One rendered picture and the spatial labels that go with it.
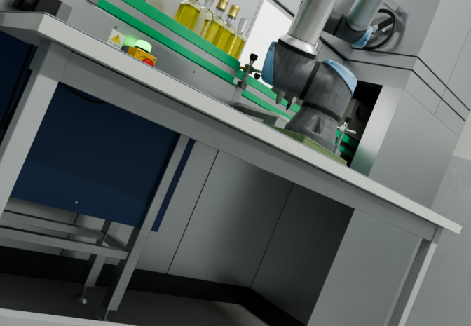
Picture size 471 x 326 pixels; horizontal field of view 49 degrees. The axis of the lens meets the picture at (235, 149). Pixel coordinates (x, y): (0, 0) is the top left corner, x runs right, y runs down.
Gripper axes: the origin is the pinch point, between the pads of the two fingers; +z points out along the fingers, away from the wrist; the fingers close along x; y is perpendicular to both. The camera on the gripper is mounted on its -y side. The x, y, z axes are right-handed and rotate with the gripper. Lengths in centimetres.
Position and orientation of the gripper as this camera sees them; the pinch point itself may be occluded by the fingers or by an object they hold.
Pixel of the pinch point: (284, 104)
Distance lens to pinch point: 175.7
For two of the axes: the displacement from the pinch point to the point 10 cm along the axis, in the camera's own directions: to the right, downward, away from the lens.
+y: -6.6, -2.6, 7.1
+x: -6.4, -2.9, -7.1
